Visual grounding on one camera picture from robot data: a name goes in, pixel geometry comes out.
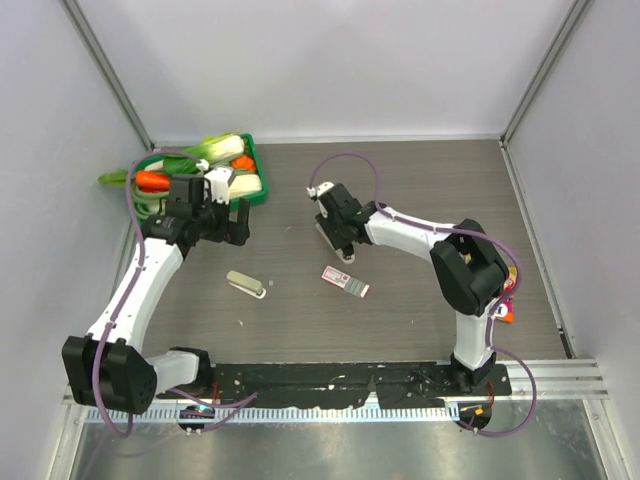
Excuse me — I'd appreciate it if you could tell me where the small beige stapler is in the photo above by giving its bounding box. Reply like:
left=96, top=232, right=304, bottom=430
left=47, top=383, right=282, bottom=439
left=226, top=270, right=267, bottom=299

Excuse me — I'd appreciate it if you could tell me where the red white staple box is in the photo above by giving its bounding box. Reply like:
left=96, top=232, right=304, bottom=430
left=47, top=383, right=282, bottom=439
left=321, top=266, right=370, bottom=298

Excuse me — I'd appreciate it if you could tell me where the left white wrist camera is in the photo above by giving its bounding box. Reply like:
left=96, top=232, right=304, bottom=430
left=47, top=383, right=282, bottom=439
left=204, top=166, right=236, bottom=205

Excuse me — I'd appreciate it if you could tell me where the green leaf outside tray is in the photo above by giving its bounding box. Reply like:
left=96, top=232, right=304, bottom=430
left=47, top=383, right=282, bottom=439
left=98, top=168, right=128, bottom=188

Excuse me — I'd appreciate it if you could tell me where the orange snack packet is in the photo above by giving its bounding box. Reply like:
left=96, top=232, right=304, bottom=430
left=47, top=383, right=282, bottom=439
left=495, top=266, right=518, bottom=324

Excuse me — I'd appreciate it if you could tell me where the green long beans toy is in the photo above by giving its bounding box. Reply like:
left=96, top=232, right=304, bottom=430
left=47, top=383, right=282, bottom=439
left=127, top=171, right=169, bottom=219

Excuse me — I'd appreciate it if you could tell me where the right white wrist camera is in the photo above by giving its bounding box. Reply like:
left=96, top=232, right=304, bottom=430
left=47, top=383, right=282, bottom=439
left=306, top=181, right=334, bottom=201

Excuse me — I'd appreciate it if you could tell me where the yellow napa cabbage toy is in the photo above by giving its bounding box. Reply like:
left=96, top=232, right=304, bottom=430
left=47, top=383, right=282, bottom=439
left=229, top=173, right=262, bottom=199

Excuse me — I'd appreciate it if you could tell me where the aluminium rail front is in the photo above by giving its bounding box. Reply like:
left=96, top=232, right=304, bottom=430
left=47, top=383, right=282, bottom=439
left=62, top=358, right=611, bottom=401

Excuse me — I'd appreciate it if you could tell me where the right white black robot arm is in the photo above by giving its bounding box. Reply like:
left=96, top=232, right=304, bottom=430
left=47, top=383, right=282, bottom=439
left=307, top=182, right=508, bottom=395

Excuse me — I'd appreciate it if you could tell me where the green plastic tray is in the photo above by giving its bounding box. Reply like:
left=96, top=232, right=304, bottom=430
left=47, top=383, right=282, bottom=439
left=131, top=131, right=269, bottom=221

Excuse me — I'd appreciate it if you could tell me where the black and beige stapler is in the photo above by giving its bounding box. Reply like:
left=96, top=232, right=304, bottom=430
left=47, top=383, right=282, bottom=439
left=314, top=223, right=357, bottom=265

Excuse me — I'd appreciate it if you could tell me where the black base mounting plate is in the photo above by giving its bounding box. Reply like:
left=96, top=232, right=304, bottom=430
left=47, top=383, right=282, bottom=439
left=179, top=362, right=512, bottom=410

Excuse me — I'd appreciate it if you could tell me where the green white bok choy toy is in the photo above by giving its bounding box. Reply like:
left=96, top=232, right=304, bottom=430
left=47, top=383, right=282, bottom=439
left=162, top=132, right=245, bottom=175

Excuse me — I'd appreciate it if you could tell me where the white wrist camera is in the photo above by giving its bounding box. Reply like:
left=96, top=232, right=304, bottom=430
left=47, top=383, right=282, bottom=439
left=306, top=181, right=334, bottom=201
left=204, top=166, right=236, bottom=205

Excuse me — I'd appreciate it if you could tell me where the small orange carrot piece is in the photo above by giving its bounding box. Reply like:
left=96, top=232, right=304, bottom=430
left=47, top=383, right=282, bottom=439
left=231, top=155, right=257, bottom=172

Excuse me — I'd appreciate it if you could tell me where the orange carrot toy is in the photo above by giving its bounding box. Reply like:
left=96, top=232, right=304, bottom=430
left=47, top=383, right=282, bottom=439
left=135, top=170, right=170, bottom=193

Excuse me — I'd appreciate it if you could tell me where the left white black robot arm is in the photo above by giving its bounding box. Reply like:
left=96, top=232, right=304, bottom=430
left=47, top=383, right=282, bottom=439
left=62, top=167, right=250, bottom=415

